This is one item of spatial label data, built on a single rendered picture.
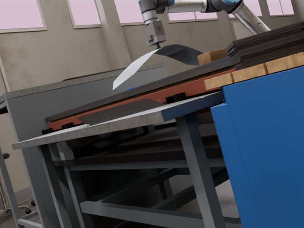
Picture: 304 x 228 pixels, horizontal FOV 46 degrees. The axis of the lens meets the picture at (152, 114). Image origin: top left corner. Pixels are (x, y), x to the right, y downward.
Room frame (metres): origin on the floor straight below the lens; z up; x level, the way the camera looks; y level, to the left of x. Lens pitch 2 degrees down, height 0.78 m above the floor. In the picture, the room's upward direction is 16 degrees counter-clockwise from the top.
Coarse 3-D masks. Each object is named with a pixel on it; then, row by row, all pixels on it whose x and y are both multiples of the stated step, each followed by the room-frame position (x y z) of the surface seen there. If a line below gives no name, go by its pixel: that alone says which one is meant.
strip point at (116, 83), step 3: (129, 75) 1.64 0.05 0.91; (132, 75) 1.61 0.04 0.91; (123, 78) 1.66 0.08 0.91; (126, 78) 1.63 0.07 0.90; (114, 81) 1.73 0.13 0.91; (117, 81) 1.70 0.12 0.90; (120, 81) 1.65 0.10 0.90; (123, 81) 1.62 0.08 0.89; (114, 84) 1.69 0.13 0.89; (117, 84) 1.65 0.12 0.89; (120, 84) 1.62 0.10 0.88; (114, 87) 1.64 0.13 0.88
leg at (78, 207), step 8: (64, 144) 2.15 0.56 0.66; (64, 152) 2.14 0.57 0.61; (72, 152) 2.18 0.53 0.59; (64, 168) 2.18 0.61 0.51; (72, 176) 2.15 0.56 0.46; (72, 184) 2.14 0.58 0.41; (80, 184) 2.17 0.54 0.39; (72, 192) 2.17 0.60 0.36; (80, 192) 2.16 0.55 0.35; (80, 200) 2.15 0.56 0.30; (80, 208) 2.14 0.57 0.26; (80, 216) 2.16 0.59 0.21; (88, 216) 2.17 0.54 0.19; (80, 224) 2.18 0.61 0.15; (88, 224) 2.16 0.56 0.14
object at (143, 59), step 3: (150, 54) 1.71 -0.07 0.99; (144, 57) 1.74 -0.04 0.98; (147, 57) 1.69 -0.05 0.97; (138, 60) 1.78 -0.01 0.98; (141, 60) 1.73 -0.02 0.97; (144, 60) 1.68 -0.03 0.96; (132, 63) 1.81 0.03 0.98; (135, 63) 1.76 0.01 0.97; (138, 63) 1.71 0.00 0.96; (141, 63) 1.67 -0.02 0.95; (129, 66) 1.79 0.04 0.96; (132, 66) 1.74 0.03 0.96; (126, 69) 1.78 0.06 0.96
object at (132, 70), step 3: (135, 66) 1.70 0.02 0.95; (138, 66) 1.65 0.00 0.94; (129, 69) 1.73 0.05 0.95; (132, 69) 1.69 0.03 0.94; (135, 69) 1.65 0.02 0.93; (123, 72) 1.76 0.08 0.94; (126, 72) 1.72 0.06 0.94; (129, 72) 1.68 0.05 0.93; (132, 72) 1.64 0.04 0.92; (135, 72) 1.61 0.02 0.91; (120, 75) 1.76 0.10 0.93; (123, 75) 1.71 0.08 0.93; (126, 75) 1.68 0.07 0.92; (117, 78) 1.75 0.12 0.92; (120, 78) 1.70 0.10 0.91
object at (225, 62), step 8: (208, 64) 1.14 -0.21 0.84; (216, 64) 1.11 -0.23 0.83; (224, 64) 1.09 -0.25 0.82; (184, 72) 1.22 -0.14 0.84; (192, 72) 1.20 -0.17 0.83; (200, 72) 1.17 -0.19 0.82; (208, 72) 1.16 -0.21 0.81; (160, 80) 1.33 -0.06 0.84; (168, 80) 1.29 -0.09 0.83; (176, 80) 1.26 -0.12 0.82; (136, 88) 1.45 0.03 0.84; (144, 88) 1.41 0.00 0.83; (152, 88) 1.37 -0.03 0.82; (112, 96) 1.59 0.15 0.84; (120, 96) 1.54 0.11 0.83; (128, 96) 1.50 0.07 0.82; (88, 104) 1.77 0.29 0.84; (96, 104) 1.71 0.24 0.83; (64, 112) 1.99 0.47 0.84; (72, 112) 1.92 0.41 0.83; (48, 120) 2.18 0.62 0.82
